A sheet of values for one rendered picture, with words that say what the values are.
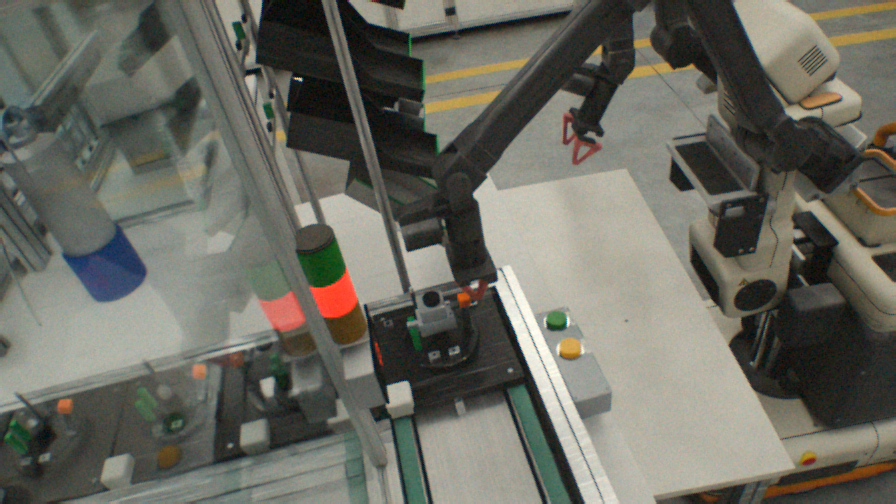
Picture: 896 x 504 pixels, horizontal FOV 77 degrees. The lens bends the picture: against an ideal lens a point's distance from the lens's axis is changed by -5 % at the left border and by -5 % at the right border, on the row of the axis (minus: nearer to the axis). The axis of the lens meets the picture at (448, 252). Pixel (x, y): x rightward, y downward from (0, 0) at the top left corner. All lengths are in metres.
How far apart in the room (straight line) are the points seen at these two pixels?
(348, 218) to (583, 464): 0.97
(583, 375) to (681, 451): 0.21
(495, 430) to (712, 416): 0.38
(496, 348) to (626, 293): 0.37
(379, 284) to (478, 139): 0.65
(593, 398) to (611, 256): 0.47
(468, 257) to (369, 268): 0.56
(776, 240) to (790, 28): 0.48
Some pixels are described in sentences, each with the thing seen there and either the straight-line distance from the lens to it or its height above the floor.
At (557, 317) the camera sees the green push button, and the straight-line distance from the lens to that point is 1.12.
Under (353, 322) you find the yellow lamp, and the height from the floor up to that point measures 1.29.
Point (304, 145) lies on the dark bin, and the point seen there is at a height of 1.30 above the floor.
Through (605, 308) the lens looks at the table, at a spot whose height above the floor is 0.86.
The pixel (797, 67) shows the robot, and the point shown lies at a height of 1.30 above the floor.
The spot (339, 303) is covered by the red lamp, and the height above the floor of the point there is 1.33.
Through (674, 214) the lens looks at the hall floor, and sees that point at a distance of 2.94.
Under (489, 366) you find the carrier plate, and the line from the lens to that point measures 1.05.
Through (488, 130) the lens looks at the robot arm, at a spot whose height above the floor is 1.38.
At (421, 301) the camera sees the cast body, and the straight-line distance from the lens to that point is 1.02.
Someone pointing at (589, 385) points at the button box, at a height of 0.96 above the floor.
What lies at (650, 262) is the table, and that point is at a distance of 1.40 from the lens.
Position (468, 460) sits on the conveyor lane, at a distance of 1.02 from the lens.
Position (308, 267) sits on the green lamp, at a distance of 0.66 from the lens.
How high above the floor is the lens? 1.80
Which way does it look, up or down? 40 degrees down
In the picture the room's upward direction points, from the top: 11 degrees counter-clockwise
